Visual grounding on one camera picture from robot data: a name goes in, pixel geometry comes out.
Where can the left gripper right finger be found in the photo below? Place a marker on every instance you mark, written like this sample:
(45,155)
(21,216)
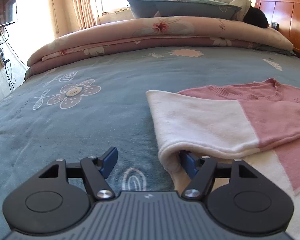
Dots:
(201,173)

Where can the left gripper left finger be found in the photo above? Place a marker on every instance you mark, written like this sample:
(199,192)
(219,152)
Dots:
(95,172)

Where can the pink and white knit sweater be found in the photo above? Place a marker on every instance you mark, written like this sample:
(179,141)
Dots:
(257,122)

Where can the blue floral bed sheet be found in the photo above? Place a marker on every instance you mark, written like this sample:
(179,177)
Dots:
(86,107)

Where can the pink floral folded quilt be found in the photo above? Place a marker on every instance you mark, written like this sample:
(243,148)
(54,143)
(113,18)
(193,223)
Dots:
(143,33)

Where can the white power strip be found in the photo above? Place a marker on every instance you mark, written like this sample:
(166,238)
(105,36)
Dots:
(4,61)

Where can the person lying on bed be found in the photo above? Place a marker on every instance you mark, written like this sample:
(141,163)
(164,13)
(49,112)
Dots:
(247,13)

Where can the blue pillow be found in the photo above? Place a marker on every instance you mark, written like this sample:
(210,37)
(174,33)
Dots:
(170,8)

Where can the red striped curtain left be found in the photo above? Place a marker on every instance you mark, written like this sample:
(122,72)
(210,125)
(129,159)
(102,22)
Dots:
(86,13)

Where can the orange wooden headboard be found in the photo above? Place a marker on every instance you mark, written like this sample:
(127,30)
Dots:
(283,16)

